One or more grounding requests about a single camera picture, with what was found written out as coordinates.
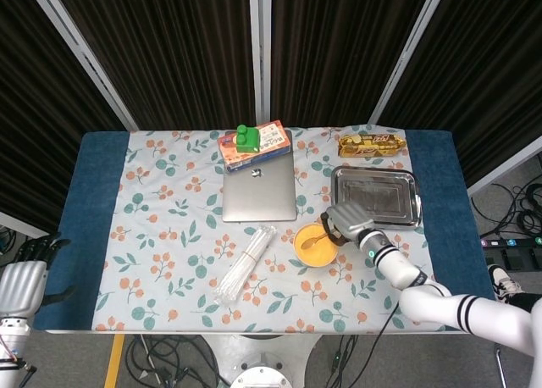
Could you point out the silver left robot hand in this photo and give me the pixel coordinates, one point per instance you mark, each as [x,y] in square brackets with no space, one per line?
[21,286]

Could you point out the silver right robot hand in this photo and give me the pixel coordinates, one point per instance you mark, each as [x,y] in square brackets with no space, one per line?
[351,218]

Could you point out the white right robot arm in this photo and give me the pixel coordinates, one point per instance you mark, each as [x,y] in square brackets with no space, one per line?
[423,295]

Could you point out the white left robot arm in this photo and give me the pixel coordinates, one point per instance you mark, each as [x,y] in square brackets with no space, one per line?
[10,341]

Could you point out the rectangular stainless steel tray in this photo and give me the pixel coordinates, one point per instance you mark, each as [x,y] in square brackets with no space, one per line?
[381,189]

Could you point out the beige round bowl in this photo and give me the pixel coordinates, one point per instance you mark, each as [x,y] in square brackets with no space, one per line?
[316,265]

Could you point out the gold snack packet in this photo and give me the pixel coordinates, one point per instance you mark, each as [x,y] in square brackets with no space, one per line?
[372,146]

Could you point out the blue table cover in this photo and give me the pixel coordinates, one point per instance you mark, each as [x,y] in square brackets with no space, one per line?
[84,235]

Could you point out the grey closed laptop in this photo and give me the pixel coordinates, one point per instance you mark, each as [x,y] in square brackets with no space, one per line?
[258,197]

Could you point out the orange and blue carton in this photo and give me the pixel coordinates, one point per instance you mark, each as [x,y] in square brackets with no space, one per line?
[275,144]

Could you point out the tan rubber band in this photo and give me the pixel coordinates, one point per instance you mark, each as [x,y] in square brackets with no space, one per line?
[250,256]

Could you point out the bundle of clear wrapped straws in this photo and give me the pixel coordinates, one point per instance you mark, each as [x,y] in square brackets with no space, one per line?
[241,269]

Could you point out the green toy building block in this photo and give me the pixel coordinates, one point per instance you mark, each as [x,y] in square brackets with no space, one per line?
[247,142]

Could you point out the floral printed tablecloth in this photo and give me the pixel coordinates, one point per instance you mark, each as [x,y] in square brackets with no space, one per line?
[169,244]

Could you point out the white and black sneaker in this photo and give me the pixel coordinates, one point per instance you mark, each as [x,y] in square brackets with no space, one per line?
[504,284]

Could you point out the black fabric partition screen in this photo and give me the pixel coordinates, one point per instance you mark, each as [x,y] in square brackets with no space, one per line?
[339,45]
[169,45]
[34,108]
[487,66]

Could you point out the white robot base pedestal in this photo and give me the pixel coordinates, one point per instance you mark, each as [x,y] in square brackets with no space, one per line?
[258,362]

